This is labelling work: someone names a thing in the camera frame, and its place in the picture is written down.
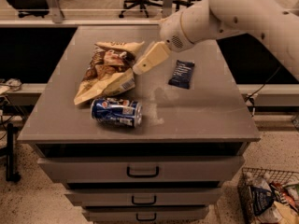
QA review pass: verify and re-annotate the middle grey drawer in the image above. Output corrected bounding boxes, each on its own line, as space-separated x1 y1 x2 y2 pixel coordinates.
65 188 221 207

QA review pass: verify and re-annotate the dark blue bag in basket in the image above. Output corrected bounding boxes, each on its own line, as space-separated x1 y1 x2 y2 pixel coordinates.
250 187 275 216

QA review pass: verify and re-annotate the dark blue snack bar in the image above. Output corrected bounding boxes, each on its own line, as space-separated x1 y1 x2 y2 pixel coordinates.
168 60 195 89

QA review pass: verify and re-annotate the bottom grey drawer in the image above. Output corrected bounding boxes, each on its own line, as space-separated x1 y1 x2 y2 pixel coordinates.
82 206 209 222

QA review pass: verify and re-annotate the grey drawer cabinet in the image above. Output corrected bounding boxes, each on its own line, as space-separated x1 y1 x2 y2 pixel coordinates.
19 25 260 224

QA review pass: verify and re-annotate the top grey drawer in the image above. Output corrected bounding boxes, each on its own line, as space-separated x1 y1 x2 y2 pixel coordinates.
37 156 244 183

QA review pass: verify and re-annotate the wire basket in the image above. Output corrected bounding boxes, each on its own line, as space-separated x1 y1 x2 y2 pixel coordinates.
237 167 299 224

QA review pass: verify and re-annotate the red snack bag in basket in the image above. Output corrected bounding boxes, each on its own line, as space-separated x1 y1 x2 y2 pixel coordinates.
269 182 298 211

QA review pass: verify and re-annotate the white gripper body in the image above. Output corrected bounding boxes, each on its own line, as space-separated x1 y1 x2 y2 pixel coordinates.
159 12 194 52

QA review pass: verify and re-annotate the blue pepsi can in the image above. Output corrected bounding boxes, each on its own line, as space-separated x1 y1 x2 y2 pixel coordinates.
91 98 142 128

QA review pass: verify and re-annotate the brown chip bag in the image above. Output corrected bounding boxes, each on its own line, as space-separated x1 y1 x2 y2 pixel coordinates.
74 42 144 105

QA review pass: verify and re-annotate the black metal stand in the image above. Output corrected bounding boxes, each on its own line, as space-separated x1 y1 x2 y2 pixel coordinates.
6 123 21 183

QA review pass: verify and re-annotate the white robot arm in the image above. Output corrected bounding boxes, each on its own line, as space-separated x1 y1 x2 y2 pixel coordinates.
133 0 299 79

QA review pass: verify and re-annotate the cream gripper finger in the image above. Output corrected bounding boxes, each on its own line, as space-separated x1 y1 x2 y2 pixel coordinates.
133 41 171 75

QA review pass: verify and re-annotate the grey drawer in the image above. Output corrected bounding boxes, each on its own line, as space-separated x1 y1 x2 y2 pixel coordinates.
82 206 209 222
37 156 244 183
65 188 221 207

